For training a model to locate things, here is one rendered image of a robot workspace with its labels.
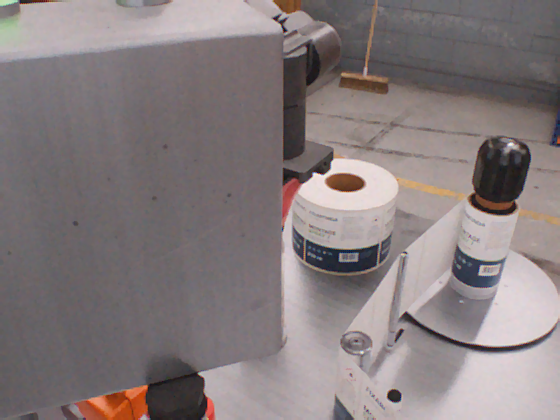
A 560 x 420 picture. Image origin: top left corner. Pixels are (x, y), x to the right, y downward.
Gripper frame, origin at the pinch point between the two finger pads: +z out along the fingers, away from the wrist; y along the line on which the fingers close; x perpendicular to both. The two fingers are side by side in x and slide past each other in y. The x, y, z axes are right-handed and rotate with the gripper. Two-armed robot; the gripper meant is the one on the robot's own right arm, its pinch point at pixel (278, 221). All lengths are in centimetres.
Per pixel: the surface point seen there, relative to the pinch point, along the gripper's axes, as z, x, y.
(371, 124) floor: 125, -293, 118
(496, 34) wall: 78, -412, 68
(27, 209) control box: -22.4, 32.6, -9.5
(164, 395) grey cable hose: -9.9, 29.9, -12.6
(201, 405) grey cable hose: -9.0, 28.8, -14.2
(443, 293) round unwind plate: 30.6, -34.5, -12.0
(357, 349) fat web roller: 12.6, 1.4, -11.7
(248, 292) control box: -15.2, 25.2, -15.2
